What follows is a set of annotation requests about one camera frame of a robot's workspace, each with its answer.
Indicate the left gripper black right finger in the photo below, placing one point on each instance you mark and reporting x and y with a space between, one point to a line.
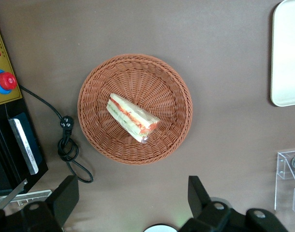
200 200

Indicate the triangle sandwich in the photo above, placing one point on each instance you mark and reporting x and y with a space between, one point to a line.
128 114

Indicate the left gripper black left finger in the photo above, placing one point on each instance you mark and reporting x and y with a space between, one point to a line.
66 193

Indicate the black appliance with yellow panel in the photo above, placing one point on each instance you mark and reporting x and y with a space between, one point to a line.
7 149

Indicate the round brown wicker basket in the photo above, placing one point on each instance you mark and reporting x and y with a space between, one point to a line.
159 79

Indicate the cream plastic tray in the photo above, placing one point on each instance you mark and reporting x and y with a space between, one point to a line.
287 60

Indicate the grey metal bar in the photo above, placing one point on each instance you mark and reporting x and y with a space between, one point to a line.
12 194

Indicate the red emergency stop button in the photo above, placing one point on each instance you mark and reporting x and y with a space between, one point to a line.
6 81

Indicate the clear acrylic bottle rack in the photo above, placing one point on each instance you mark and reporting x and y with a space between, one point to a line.
283 169

